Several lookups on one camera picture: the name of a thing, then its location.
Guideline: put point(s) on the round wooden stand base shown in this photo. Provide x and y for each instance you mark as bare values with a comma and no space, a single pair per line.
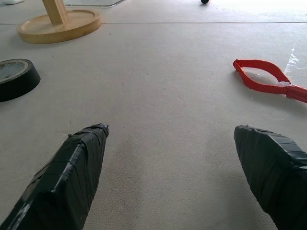
60,25

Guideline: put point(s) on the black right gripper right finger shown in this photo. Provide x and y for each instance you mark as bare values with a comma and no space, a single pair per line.
275,172

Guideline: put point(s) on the small black wheel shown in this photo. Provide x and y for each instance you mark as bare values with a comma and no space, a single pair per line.
204,1

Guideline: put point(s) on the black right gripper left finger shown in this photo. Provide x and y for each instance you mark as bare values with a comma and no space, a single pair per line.
64,182

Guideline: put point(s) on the black tape roll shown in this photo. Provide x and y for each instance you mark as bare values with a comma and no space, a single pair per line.
16,79

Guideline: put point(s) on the clear acrylic panel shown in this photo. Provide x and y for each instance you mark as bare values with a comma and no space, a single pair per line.
93,3

